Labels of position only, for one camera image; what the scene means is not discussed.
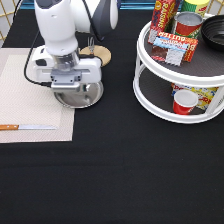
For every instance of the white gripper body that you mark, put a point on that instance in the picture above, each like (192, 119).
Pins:
(44, 63)

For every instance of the silver metal plate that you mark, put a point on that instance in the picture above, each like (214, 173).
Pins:
(82, 96)

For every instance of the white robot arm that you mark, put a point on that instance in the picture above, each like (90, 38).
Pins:
(58, 21)

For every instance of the beige woven placemat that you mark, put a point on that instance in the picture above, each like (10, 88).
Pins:
(22, 102)

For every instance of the round wooden coaster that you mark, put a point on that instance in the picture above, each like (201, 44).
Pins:
(100, 51)

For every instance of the white two-tier turntable rack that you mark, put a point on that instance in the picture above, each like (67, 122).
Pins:
(152, 81)

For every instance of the orange butter box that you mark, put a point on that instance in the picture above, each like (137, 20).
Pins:
(176, 42)

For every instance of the small chocolate packet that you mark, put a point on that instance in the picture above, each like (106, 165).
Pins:
(166, 55)

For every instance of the red raisins box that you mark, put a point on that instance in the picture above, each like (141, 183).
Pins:
(163, 11)

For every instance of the red plastic cup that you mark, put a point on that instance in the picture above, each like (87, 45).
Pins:
(184, 102)

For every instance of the red tin can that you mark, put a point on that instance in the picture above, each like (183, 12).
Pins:
(187, 24)

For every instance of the yellow box lower shelf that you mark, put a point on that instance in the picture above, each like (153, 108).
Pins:
(205, 95)

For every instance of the yellow green canister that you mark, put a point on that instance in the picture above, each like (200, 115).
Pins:
(197, 6)

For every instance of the black bowl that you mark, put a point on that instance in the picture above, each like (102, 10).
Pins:
(212, 31)

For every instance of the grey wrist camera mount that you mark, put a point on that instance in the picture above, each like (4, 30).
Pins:
(63, 81)

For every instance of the wooden handled knife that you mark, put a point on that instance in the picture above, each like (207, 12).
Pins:
(26, 127)

